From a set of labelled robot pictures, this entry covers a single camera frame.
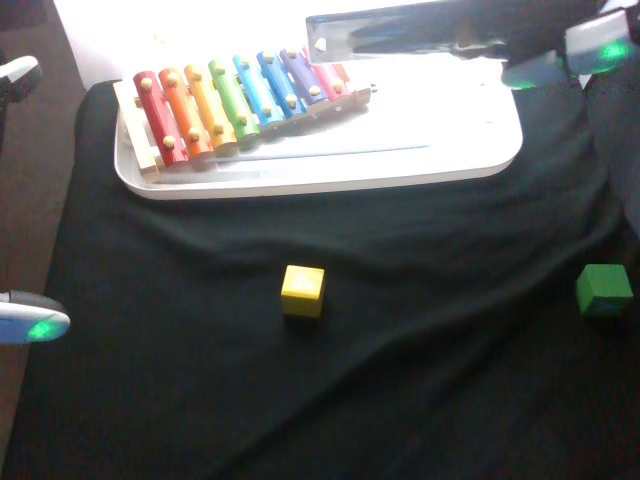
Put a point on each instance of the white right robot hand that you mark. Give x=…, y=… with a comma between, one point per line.
x=595, y=45

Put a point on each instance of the silver retail blister package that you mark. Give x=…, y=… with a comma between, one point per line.
x=400, y=35

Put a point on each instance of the rainbow toy xylophone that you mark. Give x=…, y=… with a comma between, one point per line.
x=225, y=100

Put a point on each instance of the white tray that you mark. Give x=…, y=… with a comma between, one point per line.
x=400, y=150

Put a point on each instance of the green wooden block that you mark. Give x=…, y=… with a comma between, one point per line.
x=604, y=290

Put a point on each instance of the yellow wooden block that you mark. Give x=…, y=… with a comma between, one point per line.
x=302, y=291

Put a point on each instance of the black table cloth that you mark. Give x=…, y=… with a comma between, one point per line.
x=200, y=375

